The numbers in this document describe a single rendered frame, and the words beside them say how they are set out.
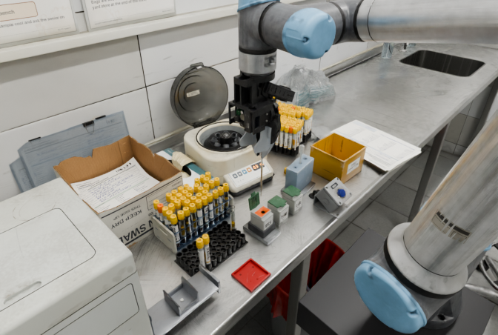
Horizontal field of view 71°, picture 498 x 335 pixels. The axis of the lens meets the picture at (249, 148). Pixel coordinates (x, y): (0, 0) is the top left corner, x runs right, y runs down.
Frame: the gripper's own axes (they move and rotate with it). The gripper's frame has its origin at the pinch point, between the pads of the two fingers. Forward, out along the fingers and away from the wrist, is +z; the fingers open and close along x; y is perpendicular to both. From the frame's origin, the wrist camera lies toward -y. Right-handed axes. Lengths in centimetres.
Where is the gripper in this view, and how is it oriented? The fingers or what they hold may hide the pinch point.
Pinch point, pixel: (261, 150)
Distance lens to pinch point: 82.4
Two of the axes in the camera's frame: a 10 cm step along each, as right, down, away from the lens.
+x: 7.4, 3.6, -5.7
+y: -6.7, 3.9, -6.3
